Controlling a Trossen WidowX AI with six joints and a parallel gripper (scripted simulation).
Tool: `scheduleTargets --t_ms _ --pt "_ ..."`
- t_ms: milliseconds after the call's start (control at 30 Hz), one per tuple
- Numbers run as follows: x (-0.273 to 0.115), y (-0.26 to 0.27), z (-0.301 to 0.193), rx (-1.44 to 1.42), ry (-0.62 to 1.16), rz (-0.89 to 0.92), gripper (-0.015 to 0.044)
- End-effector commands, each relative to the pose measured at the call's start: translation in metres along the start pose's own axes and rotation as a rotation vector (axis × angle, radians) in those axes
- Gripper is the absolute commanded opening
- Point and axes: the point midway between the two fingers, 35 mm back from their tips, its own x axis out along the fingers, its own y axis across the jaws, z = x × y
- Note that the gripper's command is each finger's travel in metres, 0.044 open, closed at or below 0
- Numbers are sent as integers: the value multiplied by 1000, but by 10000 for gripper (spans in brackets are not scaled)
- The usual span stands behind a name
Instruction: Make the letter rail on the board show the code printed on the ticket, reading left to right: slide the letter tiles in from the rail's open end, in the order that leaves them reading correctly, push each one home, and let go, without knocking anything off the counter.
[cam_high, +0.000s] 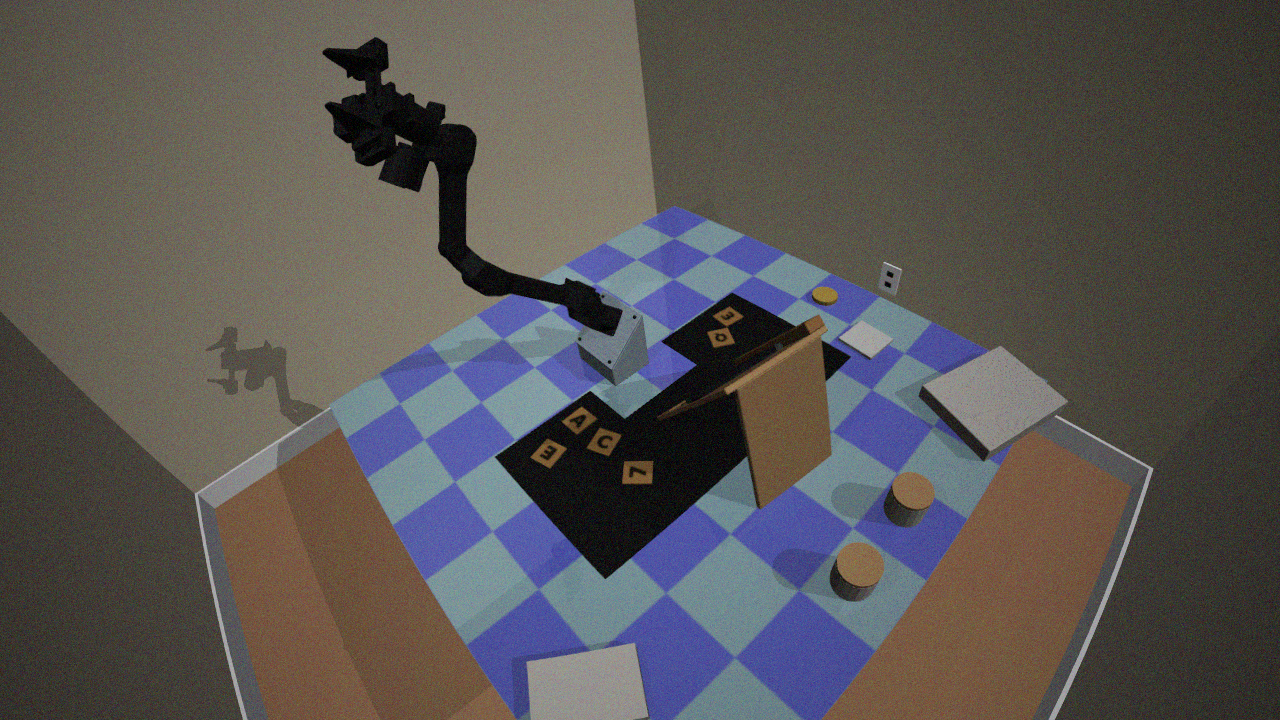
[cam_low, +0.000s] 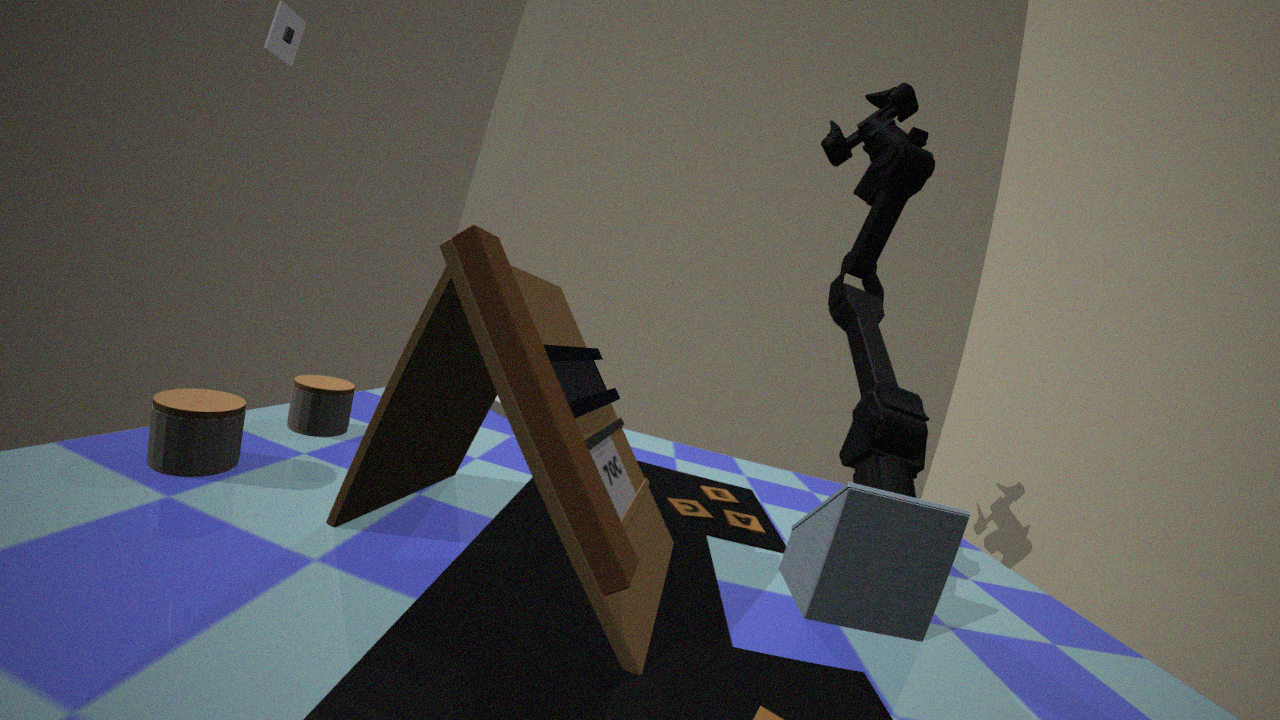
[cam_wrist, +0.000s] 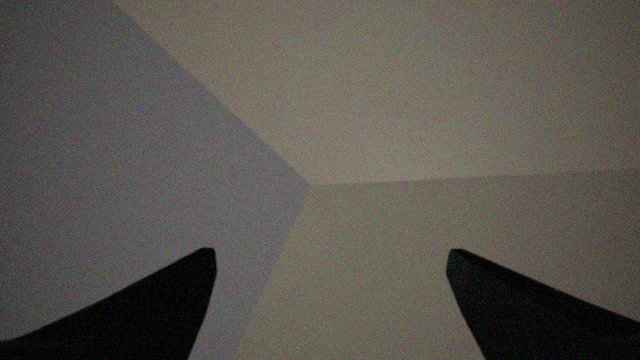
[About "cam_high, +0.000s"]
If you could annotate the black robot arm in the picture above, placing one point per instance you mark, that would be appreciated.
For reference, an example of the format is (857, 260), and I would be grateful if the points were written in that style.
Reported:
(452, 148)

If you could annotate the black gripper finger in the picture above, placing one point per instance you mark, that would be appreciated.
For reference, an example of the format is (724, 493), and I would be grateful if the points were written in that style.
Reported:
(363, 127)
(353, 60)

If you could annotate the grey cylindrical container with tan lid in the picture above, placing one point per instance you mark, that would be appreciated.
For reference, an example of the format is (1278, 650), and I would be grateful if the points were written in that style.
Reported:
(857, 570)
(909, 499)

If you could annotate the tan letter tile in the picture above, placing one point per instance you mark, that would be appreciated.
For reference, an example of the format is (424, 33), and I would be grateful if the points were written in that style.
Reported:
(637, 472)
(548, 453)
(604, 442)
(579, 420)
(727, 316)
(720, 337)

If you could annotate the yellow round disc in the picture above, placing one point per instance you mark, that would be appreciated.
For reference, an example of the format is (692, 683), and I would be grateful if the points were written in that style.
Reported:
(824, 296)

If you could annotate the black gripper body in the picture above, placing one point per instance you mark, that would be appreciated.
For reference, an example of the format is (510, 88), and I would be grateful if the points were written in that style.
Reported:
(400, 114)

